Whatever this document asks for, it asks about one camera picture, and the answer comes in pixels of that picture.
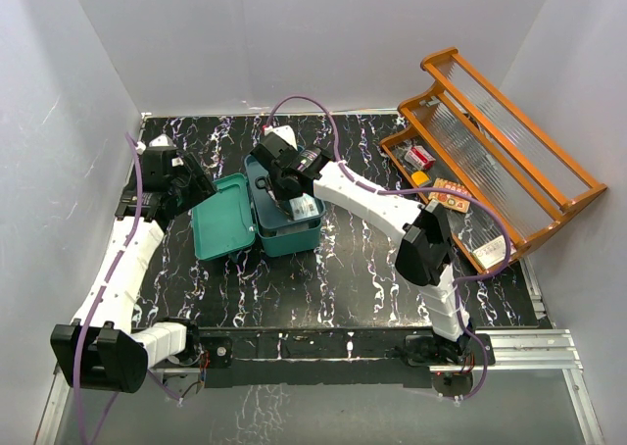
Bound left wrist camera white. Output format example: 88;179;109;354
135;133;175;155

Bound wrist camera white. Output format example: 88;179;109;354
264;125;298;149
135;133;175;155

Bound white label box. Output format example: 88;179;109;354
471;235;506;270

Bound small metal scissors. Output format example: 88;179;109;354
255;176;292;219

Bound blue white blister card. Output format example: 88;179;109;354
288;194;319;221

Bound yellow small block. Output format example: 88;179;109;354
410;171;432;188

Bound orange patterned card pack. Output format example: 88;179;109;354
428;177;471;214

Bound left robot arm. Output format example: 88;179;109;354
50;135;217;393

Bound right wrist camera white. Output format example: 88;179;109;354
264;125;298;149

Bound red white small box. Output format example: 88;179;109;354
404;145;436;171

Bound green medicine box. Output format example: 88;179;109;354
192;171;325;261

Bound orange wooden shelf rack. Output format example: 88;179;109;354
380;47;607;261

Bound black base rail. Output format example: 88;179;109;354
146;324;496;390

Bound dark teal divider tray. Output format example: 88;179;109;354
244;155;326;232

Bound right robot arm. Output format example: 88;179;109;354
251;132;472;364

